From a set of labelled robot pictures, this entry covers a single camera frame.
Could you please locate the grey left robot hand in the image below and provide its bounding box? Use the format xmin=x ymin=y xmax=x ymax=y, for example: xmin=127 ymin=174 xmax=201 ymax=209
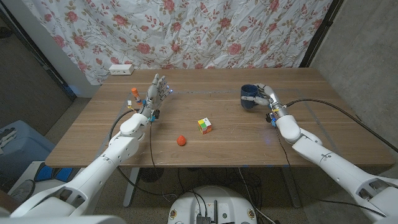
xmin=139 ymin=73 xmax=174 ymax=118

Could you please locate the white table leg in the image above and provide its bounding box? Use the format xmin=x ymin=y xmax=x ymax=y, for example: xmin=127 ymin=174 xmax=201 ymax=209
xmin=123 ymin=167 xmax=141 ymax=208

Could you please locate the white blue floor device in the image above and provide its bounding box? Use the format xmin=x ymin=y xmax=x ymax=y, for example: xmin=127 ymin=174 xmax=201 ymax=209
xmin=7 ymin=161 xmax=85 ymax=195

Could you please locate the white power strip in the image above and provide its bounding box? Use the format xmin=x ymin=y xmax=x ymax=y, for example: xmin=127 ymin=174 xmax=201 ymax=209
xmin=108 ymin=63 xmax=135 ymax=76

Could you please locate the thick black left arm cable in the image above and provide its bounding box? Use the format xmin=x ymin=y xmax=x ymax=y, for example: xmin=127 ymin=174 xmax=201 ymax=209
xmin=108 ymin=108 xmax=178 ymax=200

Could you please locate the navy blue mug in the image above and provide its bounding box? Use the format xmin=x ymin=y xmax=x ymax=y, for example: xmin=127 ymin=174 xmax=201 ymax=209
xmin=240 ymin=84 xmax=265 ymax=110

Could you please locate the white plastic part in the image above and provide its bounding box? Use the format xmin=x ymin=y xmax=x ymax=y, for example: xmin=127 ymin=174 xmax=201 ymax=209
xmin=0 ymin=127 xmax=18 ymax=156

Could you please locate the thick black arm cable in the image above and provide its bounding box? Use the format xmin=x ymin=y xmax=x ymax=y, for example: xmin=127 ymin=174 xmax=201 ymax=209
xmin=108 ymin=108 xmax=178 ymax=200
xmin=285 ymin=98 xmax=398 ymax=154

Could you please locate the black backdrop pole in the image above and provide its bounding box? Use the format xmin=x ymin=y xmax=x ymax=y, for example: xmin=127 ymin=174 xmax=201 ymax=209
xmin=298 ymin=0 xmax=345 ymax=68

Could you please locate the black door frame strip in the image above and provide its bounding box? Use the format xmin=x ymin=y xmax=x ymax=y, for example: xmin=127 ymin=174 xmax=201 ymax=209
xmin=0 ymin=6 xmax=77 ymax=101

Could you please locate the orange glue stick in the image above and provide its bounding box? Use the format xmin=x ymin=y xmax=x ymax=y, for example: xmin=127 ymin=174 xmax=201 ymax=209
xmin=131 ymin=87 xmax=142 ymax=106

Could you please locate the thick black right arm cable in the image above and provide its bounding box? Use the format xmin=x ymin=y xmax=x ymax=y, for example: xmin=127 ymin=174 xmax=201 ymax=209
xmin=285 ymin=98 xmax=398 ymax=154

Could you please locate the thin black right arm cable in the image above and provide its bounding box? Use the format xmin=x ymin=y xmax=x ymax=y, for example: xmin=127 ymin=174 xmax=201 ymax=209
xmin=275 ymin=126 xmax=388 ymax=218

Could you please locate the rubiks cube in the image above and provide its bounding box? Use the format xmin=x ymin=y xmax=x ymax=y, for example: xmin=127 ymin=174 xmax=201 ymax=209
xmin=197 ymin=117 xmax=213 ymax=135

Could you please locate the black round base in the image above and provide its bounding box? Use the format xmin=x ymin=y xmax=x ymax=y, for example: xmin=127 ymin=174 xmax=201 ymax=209
xmin=139 ymin=167 xmax=165 ymax=183

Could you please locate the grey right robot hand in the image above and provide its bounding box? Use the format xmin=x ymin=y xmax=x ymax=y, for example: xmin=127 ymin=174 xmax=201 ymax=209
xmin=241 ymin=83 xmax=289 ymax=118

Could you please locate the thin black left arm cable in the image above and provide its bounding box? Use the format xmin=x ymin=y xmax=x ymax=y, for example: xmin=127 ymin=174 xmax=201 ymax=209
xmin=149 ymin=120 xmax=157 ymax=171

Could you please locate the white robot torso base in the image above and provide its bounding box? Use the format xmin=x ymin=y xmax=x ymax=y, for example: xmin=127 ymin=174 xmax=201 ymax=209
xmin=167 ymin=185 xmax=258 ymax=224

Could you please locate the blue storage bin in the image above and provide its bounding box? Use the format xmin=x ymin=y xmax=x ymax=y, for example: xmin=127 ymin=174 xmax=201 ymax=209
xmin=0 ymin=119 xmax=57 ymax=183

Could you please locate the grey table leg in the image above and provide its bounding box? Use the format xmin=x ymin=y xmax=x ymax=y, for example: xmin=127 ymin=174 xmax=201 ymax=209
xmin=281 ymin=166 xmax=302 ymax=208

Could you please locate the floral curtain backdrop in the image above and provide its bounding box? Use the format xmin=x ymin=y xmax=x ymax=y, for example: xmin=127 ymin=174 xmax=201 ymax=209
xmin=21 ymin=0 xmax=334 ymax=86

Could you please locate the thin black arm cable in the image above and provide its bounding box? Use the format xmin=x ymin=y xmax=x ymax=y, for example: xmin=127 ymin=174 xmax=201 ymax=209
xmin=149 ymin=120 xmax=157 ymax=171
xmin=275 ymin=126 xmax=388 ymax=218

